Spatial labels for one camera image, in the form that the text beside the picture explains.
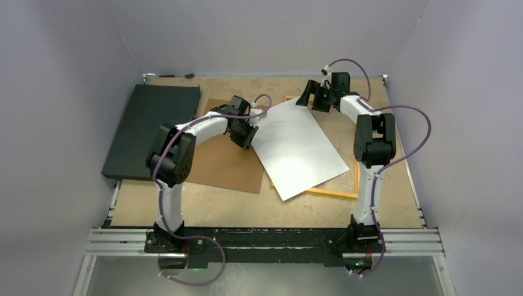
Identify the yellow picture frame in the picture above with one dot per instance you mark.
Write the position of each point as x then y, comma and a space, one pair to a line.
340, 194

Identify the brown backing board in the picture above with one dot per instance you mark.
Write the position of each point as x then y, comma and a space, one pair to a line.
219, 162

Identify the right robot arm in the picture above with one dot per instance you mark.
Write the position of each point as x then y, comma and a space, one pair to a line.
374, 147

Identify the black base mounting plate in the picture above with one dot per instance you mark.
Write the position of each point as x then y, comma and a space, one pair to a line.
331, 247

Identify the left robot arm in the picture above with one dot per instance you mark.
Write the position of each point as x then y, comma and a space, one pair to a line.
171, 156

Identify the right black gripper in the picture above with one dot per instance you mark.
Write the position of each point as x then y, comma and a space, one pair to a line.
313, 87

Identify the aluminium rail frame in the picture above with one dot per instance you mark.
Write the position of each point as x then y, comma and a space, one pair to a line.
104, 242

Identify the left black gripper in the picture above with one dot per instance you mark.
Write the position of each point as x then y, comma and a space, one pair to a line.
246, 141

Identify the dark blue flat box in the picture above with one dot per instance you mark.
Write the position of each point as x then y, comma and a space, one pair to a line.
148, 107

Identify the building and sky photo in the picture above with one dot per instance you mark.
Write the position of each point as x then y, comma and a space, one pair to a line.
294, 150

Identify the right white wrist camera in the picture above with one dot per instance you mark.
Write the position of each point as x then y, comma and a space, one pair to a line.
326, 71

